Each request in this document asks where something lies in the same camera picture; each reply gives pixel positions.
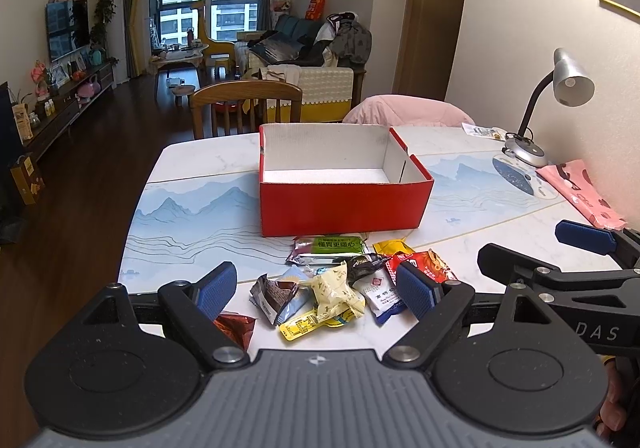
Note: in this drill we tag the white standing air conditioner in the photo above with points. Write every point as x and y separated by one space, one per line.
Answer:
116 42

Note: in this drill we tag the pink jacket on chair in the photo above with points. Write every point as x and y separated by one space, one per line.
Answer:
401 110

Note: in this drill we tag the pink patterned cloth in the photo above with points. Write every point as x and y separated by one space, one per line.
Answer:
571 179

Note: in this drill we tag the white blue snack packet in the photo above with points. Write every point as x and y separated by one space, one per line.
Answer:
381 295

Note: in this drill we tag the dark tv cabinet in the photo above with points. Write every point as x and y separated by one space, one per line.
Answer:
73 99

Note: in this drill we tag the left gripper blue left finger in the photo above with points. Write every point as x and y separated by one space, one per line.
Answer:
191 308

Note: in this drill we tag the wall television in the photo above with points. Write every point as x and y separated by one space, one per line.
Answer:
67 27

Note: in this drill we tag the green snack bar packet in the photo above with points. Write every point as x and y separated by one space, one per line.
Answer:
324 250

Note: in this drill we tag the yellow snack packet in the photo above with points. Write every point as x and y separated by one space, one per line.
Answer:
392 247

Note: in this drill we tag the yellow long sachet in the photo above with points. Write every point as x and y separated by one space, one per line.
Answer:
305 323

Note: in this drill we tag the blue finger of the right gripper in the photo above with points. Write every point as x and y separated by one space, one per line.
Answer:
506 266
621 245

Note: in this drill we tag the light blue chocolate packet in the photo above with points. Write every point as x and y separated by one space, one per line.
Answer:
283 298

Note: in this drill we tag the sofa with cream cover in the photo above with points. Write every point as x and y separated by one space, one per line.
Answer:
289 53

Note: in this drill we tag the brown foil snack packet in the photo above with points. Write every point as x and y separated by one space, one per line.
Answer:
238 327

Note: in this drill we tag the black snack packet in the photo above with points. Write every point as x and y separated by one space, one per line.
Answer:
364 265

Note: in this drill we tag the pile of clothes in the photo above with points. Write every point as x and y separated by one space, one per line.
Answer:
349 42

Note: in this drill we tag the coffee table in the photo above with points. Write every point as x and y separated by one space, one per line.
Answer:
192 57

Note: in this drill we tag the right hand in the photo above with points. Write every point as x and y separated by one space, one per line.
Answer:
612 415

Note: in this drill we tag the red cardboard box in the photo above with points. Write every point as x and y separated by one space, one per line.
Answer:
335 178

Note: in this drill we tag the brown gift bag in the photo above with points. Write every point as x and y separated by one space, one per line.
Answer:
28 180

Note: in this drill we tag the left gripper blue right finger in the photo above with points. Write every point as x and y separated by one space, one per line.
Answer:
439 308

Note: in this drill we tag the red snack packet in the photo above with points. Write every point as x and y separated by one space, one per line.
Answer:
428 262

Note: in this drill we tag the cream snack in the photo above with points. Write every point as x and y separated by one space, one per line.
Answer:
334 295

